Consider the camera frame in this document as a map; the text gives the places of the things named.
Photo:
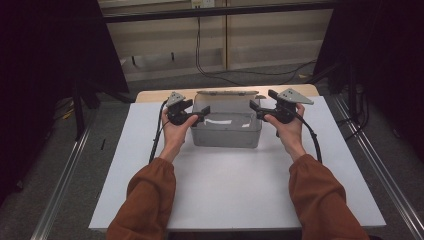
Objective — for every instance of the black metal stand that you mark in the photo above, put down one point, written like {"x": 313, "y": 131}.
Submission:
{"x": 79, "y": 113}

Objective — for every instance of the yellow floor object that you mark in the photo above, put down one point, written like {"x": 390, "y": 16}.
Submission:
{"x": 68, "y": 114}

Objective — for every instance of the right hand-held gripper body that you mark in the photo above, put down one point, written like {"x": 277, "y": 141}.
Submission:
{"x": 286, "y": 111}

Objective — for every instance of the aluminium floor rail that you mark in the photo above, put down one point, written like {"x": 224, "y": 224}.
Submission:
{"x": 63, "y": 186}
{"x": 383, "y": 173}

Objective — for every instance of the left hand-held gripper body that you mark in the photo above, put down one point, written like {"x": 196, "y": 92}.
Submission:
{"x": 178, "y": 115}

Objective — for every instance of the black horizontal bar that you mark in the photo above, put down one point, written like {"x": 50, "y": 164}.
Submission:
{"x": 216, "y": 11}

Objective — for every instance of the wooden table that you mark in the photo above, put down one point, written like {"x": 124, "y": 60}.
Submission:
{"x": 153, "y": 96}

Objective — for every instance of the clear plastic box lid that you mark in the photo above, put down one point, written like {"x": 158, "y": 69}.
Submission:
{"x": 226, "y": 92}

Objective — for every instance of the white table sheet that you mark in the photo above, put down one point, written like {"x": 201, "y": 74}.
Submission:
{"x": 233, "y": 186}

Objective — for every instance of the small black floor object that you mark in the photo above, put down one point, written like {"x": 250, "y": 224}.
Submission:
{"x": 103, "y": 144}

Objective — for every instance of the person's right hand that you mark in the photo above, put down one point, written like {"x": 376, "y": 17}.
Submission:
{"x": 291, "y": 135}

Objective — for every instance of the white wall outlet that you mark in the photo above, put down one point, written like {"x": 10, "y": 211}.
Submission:
{"x": 203, "y": 3}

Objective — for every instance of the wooden vertical post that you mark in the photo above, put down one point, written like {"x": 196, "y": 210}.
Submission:
{"x": 226, "y": 40}

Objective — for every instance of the black curtain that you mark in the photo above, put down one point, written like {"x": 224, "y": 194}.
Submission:
{"x": 43, "y": 66}
{"x": 390, "y": 50}

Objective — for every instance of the person's left hand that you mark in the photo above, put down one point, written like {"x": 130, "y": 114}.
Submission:
{"x": 175, "y": 135}

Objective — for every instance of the grey storage box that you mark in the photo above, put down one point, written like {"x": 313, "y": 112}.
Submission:
{"x": 226, "y": 138}

